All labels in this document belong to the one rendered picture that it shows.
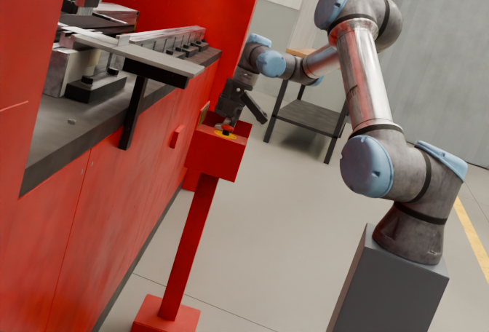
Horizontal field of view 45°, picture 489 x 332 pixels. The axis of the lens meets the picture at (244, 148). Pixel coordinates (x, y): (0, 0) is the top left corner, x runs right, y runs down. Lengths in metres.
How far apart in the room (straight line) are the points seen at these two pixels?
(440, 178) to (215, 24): 2.42
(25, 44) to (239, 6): 3.06
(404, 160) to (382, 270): 0.24
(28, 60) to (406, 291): 1.00
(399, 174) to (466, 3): 7.62
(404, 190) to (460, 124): 7.61
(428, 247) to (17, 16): 1.03
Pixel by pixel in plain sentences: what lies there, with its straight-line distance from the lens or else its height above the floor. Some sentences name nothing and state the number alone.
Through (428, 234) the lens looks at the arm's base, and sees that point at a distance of 1.30.
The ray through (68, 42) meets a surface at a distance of 1.33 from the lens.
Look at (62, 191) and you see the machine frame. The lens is 1.06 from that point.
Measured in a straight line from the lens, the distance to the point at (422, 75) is 8.70.
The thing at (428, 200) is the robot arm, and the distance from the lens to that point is 1.27.
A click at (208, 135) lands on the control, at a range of 1.76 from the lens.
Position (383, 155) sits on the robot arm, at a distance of 1.17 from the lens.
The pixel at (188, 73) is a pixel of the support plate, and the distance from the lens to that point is 1.25.
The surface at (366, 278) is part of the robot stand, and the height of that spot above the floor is 0.71.
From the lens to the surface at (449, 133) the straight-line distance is 8.81.
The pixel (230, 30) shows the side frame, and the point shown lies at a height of 0.99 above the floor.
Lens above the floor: 1.17
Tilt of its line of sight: 13 degrees down
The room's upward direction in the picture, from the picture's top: 18 degrees clockwise
